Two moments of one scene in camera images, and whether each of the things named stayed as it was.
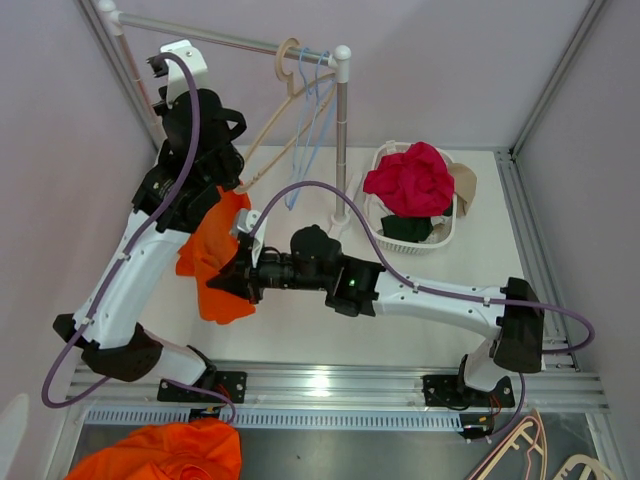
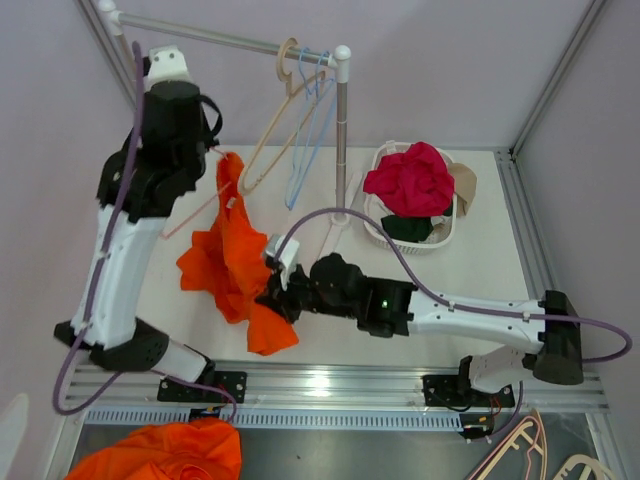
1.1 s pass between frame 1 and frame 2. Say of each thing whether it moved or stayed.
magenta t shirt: stayed
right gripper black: moved
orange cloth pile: stayed
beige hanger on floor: stayed
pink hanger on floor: stayed
